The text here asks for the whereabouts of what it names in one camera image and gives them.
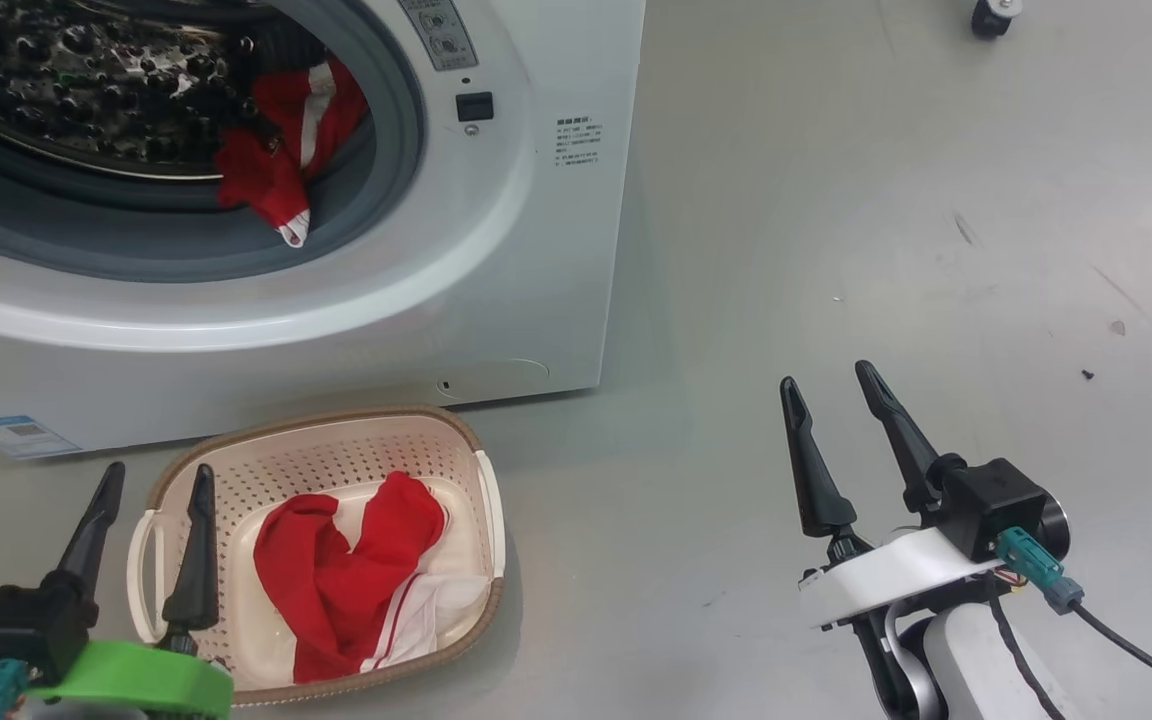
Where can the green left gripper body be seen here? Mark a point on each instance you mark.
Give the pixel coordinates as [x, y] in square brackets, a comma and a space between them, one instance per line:
[136, 685]

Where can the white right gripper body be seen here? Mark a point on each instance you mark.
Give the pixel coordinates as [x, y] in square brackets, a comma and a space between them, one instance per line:
[886, 575]

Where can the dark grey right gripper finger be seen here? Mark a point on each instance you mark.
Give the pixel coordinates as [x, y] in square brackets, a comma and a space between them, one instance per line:
[816, 490]
[901, 440]

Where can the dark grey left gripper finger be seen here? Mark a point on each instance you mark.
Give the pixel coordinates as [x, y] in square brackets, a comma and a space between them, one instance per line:
[198, 570]
[91, 540]

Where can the red garment with white mesh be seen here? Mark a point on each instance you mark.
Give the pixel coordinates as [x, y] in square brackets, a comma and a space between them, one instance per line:
[336, 580]

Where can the red garment with white cuff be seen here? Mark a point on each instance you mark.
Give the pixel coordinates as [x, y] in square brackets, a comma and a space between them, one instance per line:
[266, 180]

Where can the cream perforated laundry basket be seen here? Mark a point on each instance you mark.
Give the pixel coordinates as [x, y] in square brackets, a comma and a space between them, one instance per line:
[356, 450]

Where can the white front-load washing machine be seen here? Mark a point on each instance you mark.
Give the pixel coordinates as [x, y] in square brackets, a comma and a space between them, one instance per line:
[496, 260]

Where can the blue white energy label sticker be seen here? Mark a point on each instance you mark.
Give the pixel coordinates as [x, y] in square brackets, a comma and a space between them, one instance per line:
[16, 437]

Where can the black caster wheel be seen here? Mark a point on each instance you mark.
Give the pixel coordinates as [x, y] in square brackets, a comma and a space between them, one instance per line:
[994, 18]

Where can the grey warning sticker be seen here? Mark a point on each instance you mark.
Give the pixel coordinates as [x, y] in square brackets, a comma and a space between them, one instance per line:
[439, 30]

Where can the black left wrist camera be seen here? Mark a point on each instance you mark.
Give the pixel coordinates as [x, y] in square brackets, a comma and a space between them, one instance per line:
[26, 630]

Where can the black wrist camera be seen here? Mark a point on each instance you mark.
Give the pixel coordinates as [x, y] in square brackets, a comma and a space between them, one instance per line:
[996, 505]
[26, 630]

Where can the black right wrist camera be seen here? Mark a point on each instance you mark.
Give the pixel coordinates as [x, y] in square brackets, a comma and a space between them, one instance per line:
[996, 505]

